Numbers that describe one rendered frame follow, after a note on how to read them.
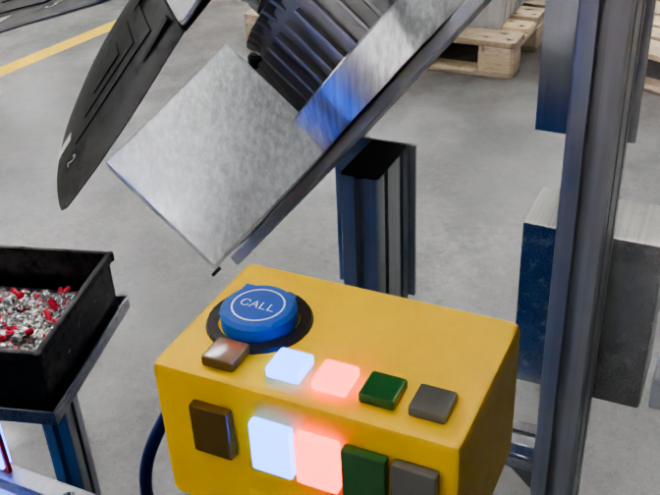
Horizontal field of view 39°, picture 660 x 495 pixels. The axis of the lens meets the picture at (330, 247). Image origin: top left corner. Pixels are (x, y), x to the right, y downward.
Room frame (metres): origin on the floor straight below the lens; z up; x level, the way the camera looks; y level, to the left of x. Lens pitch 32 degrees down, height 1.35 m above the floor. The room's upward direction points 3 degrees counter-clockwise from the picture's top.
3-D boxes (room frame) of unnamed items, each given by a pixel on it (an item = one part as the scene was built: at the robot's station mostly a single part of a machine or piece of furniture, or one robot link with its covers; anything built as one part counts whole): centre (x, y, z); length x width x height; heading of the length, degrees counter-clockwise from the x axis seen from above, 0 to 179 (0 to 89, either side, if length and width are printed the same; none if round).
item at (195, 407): (0.34, 0.06, 1.04); 0.02 x 0.01 x 0.03; 64
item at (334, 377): (0.33, 0.00, 1.08); 0.02 x 0.02 x 0.01; 64
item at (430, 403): (0.31, -0.04, 1.08); 0.02 x 0.02 x 0.01; 64
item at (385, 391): (0.32, -0.02, 1.08); 0.02 x 0.02 x 0.01; 64
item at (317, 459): (0.31, 0.01, 1.04); 0.02 x 0.01 x 0.03; 64
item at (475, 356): (0.37, 0.00, 1.02); 0.16 x 0.10 x 0.11; 64
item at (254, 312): (0.39, 0.04, 1.08); 0.04 x 0.04 x 0.02
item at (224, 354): (0.36, 0.05, 1.08); 0.02 x 0.02 x 0.01; 64
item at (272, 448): (0.32, 0.03, 1.04); 0.02 x 0.01 x 0.03; 64
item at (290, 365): (0.35, 0.02, 1.08); 0.02 x 0.02 x 0.01; 64
